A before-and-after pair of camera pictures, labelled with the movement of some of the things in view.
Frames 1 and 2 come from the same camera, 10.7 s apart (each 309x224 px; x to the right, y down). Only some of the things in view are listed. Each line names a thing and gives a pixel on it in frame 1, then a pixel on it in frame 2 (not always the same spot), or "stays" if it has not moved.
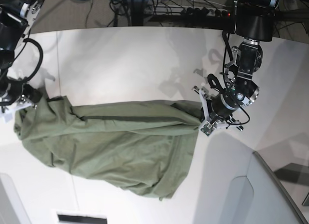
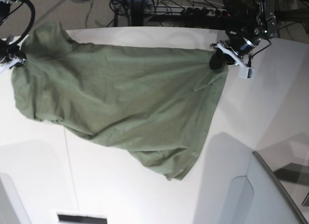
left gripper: [28, 97] -> [11, 54]
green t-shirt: [142, 146] -> [158, 104]
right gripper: [220, 110] -> [245, 71]
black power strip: [201, 12] stays
